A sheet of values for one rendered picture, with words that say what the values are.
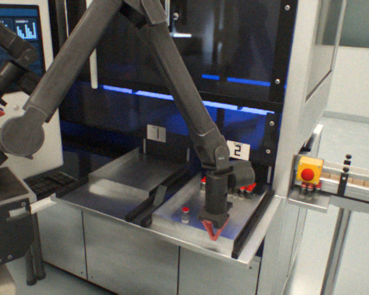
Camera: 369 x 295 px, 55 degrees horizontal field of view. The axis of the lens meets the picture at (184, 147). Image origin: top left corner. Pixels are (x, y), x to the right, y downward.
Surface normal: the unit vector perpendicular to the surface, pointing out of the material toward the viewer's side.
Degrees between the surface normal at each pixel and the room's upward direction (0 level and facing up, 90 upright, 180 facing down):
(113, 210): 0
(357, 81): 90
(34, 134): 72
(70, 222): 90
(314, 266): 0
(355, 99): 90
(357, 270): 0
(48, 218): 90
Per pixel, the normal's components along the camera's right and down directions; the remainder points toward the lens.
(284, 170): -0.46, 0.31
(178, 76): 0.37, 0.06
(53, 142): 0.80, 0.25
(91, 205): 0.04, -0.93
